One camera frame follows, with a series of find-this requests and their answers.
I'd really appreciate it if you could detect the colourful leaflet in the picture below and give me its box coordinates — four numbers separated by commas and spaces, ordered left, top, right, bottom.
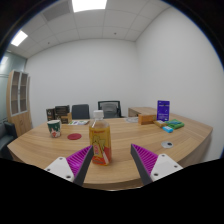
68, 119, 90, 126

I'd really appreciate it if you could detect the grey ceiling air vent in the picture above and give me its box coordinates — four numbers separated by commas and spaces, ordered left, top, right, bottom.
42, 0, 72, 22

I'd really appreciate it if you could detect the green pack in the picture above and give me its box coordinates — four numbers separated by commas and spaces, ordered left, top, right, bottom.
164, 119, 185, 130

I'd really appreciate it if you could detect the purple standing box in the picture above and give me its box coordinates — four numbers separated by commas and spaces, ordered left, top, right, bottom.
156, 99, 171, 122

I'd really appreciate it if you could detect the small dark brown box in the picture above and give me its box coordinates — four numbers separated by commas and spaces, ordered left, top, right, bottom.
45, 107, 56, 122

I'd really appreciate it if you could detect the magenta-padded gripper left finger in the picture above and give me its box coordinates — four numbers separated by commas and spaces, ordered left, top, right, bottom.
44, 145, 95, 187

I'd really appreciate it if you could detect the green and red mug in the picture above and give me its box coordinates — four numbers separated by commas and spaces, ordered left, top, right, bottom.
46, 119, 62, 139

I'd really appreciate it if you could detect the black sofa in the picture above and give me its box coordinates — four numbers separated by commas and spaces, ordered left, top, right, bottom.
0, 121, 18, 160

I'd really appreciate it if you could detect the small wooden box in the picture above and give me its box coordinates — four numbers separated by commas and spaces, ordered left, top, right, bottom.
137, 113, 157, 126

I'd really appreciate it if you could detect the wooden side desk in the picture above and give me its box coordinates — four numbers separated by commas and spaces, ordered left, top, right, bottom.
128, 106, 158, 118

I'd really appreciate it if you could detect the dark grey office chair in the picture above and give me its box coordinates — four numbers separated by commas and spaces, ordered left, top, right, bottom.
71, 103, 91, 120

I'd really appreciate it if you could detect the large square ceiling light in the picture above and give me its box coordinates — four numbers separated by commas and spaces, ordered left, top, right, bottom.
71, 0, 108, 13

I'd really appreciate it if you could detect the small ceiling light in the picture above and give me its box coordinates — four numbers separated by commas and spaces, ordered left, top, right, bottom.
10, 30, 29, 47

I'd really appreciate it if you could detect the flat round red coaster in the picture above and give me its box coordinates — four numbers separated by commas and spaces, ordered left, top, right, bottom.
67, 133, 83, 141

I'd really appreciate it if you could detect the white paper sheet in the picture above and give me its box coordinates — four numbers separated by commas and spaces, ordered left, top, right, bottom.
125, 116, 139, 124

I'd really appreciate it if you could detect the large dark brown box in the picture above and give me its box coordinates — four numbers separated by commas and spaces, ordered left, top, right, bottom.
54, 105, 73, 125

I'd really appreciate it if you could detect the wooden shelf unit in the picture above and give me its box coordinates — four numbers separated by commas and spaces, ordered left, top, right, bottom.
5, 69, 33, 137

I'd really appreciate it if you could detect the round grey cable grommet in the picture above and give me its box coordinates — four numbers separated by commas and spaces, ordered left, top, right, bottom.
160, 140, 174, 149

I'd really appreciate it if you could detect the yellow drink bottle white cap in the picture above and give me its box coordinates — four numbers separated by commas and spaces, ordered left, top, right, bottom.
88, 109, 112, 166

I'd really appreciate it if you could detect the small tan box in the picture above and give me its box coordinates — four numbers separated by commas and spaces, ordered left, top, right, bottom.
153, 119, 168, 128

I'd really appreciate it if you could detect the black mesh office chair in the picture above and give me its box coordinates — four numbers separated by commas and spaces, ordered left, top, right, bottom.
97, 100, 122, 119

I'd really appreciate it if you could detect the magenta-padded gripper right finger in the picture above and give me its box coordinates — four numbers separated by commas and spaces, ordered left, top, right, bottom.
130, 143, 184, 186

